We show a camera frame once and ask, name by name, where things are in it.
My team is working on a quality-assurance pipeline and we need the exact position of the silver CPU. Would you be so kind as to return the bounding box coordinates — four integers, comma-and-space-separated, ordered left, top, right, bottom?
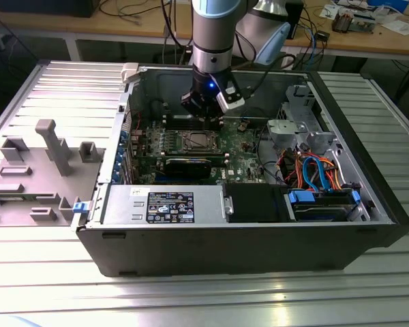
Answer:
190, 134, 213, 148

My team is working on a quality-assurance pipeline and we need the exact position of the metal socket cover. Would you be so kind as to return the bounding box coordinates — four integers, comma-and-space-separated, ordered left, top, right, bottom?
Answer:
183, 131, 222, 153

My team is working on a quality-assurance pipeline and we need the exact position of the CPU socket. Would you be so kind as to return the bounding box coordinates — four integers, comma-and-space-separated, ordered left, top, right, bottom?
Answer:
181, 130, 224, 153

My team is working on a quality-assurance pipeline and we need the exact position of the black graphics card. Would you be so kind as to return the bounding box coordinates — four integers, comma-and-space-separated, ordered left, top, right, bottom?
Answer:
162, 156, 214, 180

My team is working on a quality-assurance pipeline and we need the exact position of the green motherboard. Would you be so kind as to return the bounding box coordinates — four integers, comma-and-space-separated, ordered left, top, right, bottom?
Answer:
127, 115, 272, 187

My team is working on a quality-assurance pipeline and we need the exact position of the beige plastic block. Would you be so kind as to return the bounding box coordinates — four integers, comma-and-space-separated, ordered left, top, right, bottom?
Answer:
121, 63, 140, 83

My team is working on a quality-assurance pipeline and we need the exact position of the grey metal drive cage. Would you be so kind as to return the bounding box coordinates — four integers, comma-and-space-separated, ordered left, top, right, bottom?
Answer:
279, 84, 317, 121

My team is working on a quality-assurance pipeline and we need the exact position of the white label sheet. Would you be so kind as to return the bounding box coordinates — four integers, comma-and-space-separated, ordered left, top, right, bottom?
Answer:
281, 52, 298, 71

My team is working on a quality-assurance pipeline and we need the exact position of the blue expansion card retainer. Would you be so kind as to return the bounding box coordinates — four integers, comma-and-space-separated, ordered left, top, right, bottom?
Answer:
111, 121, 129, 185

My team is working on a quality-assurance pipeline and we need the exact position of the wooden workbench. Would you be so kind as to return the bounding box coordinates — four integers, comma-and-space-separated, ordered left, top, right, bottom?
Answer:
0, 0, 409, 57

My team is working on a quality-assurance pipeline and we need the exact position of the black power supply label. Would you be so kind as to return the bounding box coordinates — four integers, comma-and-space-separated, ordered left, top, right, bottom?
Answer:
147, 191, 196, 225

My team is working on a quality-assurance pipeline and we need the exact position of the black tower box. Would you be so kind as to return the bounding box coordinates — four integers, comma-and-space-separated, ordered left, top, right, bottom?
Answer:
288, 0, 305, 40

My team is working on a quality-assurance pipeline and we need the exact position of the grey power supply unit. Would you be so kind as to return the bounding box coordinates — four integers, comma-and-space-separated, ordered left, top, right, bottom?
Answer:
100, 185, 228, 226

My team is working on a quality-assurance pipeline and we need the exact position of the black PC case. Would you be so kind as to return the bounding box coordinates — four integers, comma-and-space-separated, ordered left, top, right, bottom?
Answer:
75, 62, 409, 279

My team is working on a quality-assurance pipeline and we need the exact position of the white paper sheet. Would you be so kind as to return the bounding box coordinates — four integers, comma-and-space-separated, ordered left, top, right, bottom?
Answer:
320, 3, 348, 20
381, 19, 409, 35

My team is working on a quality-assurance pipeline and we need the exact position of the hard disk in blue carrier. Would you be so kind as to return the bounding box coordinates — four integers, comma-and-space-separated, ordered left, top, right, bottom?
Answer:
285, 190, 361, 223

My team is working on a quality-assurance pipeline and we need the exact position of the metal heatsink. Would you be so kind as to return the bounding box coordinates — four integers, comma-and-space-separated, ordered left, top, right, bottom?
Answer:
331, 9, 354, 34

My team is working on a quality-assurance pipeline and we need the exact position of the loose circuit board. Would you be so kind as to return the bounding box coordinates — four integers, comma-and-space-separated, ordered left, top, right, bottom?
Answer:
352, 13, 376, 34

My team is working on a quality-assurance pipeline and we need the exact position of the large black box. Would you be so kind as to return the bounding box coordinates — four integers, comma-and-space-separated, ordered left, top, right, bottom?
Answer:
0, 0, 96, 18

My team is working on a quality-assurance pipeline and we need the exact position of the grey parts rack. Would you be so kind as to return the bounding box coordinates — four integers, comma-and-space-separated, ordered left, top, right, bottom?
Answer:
0, 119, 106, 228

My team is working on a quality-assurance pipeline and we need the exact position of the blue box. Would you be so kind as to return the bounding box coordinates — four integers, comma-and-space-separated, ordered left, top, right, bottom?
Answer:
367, 0, 409, 10

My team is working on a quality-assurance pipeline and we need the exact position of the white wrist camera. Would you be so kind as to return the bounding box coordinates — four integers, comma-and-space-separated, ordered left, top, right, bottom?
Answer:
215, 80, 248, 112

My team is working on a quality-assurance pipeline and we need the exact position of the black camera cable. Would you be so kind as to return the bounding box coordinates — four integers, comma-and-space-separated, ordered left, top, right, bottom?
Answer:
243, 56, 296, 99

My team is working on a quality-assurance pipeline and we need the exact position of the black wire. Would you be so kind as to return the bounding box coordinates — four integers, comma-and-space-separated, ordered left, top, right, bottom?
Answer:
256, 124, 283, 183

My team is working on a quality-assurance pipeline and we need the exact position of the black hanging cable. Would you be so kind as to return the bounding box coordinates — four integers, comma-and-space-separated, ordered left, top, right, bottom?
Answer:
160, 0, 192, 65

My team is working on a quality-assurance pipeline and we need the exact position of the grey plastic drive bracket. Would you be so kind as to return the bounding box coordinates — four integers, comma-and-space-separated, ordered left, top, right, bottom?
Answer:
266, 119, 310, 151

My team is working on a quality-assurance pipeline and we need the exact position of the orange wire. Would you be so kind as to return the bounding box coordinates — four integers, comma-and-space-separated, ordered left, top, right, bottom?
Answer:
278, 151, 306, 183
316, 155, 346, 190

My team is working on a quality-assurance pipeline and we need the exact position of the blue cable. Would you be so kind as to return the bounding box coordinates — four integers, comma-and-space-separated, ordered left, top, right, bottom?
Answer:
309, 30, 323, 64

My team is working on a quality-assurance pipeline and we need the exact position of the blue flat wire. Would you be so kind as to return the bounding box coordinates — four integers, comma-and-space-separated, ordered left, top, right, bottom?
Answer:
313, 155, 332, 193
302, 155, 320, 191

